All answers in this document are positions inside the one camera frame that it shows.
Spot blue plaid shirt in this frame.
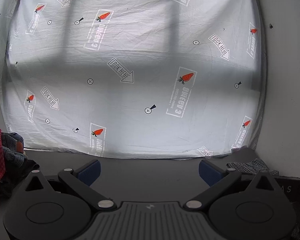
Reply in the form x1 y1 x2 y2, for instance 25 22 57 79
226 158 280 176

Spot dark clothes pile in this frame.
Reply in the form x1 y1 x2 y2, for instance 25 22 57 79
0 132 40 199

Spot white carrot print sheet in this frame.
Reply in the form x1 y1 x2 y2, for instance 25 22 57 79
0 0 264 159

